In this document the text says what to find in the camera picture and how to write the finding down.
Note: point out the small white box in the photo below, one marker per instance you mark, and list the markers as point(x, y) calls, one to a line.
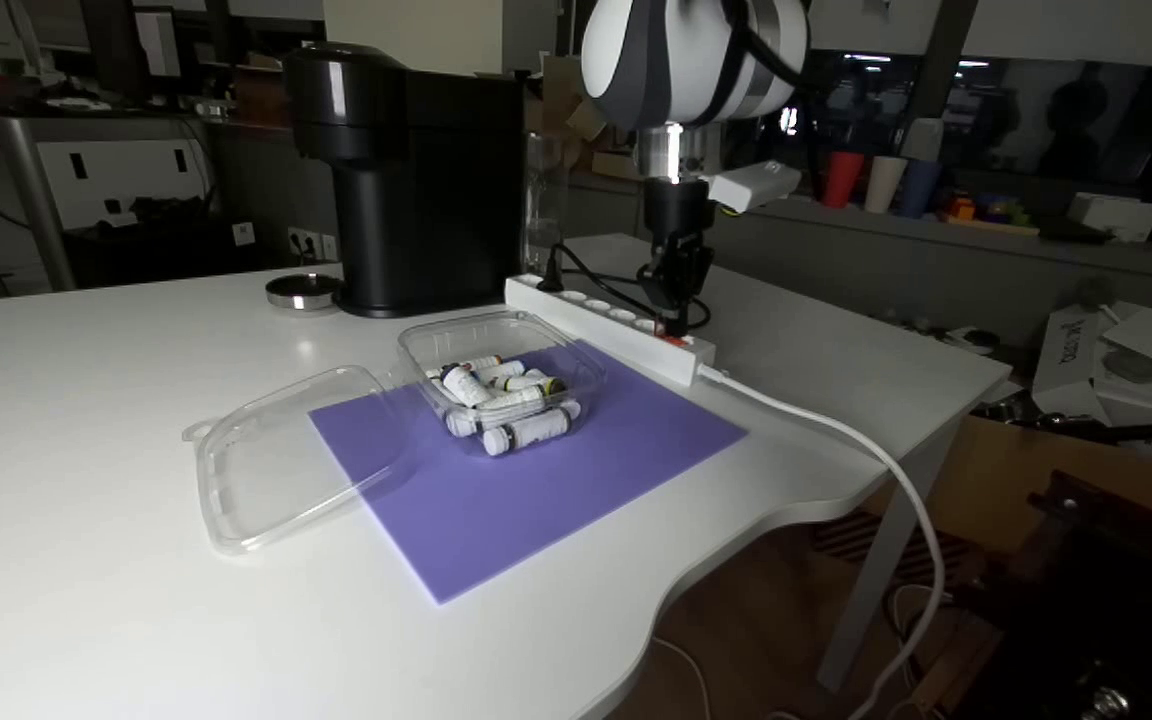
point(1118, 217)

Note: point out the stack of white cartons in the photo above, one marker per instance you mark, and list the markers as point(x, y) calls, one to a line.
point(1131, 360)

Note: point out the round metal drip tray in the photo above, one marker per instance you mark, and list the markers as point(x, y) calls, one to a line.
point(300, 288)

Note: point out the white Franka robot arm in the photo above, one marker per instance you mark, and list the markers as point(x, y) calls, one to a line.
point(699, 61)

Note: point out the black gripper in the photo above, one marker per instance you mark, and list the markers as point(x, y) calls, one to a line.
point(679, 217)

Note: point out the black capsule coffee machine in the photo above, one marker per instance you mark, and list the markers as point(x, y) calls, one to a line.
point(402, 185)

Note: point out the transparent water tank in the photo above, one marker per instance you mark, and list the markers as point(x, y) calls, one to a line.
point(546, 200)

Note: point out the clear plastic lid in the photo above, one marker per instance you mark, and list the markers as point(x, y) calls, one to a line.
point(282, 463)

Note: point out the white cup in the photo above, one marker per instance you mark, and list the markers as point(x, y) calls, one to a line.
point(885, 182)

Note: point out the blue cup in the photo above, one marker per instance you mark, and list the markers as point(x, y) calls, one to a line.
point(916, 188)

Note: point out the grey table leg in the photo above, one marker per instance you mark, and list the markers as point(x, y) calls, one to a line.
point(890, 562)

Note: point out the clear plastic container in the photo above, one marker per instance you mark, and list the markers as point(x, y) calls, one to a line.
point(498, 341)

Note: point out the grey cabinet with white drawer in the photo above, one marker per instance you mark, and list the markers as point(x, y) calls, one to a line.
point(111, 185)

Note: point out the white power strip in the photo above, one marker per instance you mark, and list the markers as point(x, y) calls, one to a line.
point(602, 321)

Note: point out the red cup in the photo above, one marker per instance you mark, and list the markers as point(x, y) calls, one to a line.
point(844, 176)

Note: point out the purple rectangular mat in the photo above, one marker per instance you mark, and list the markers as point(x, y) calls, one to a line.
point(523, 495)

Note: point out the white coffee capsule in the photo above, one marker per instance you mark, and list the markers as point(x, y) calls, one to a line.
point(498, 442)
point(501, 370)
point(501, 406)
point(538, 385)
point(546, 426)
point(460, 385)

